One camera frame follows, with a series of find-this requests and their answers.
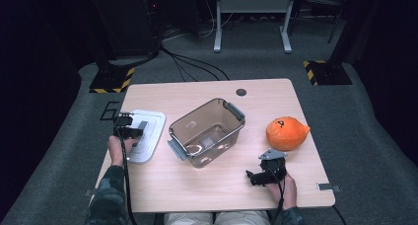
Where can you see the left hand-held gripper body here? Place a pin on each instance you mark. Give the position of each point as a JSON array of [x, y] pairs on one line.
[[123, 123]]

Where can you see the person's right hand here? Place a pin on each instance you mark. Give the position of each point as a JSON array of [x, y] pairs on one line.
[[288, 190]]

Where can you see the white metal stand frame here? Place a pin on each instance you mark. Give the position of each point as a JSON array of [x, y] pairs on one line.
[[251, 5]]

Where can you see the person's legs in beige pants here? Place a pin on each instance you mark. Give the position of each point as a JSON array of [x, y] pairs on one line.
[[243, 218]]

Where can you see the orange plush toy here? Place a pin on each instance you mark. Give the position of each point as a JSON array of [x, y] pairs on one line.
[[286, 134]]

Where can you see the black stand with striped base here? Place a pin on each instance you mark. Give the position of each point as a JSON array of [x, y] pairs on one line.
[[111, 78], [328, 73]]

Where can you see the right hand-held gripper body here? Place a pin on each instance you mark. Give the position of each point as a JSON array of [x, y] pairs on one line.
[[272, 167]]

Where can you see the person's left hand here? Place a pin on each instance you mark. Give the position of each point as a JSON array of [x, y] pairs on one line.
[[118, 149]]

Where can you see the white box lid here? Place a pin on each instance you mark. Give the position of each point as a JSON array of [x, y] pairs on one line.
[[151, 133]]

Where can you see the black equipment cabinet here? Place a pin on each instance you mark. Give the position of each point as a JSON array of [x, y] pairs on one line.
[[131, 21]]

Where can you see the transparent brown storage box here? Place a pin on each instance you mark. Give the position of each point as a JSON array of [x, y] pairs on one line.
[[207, 133]]

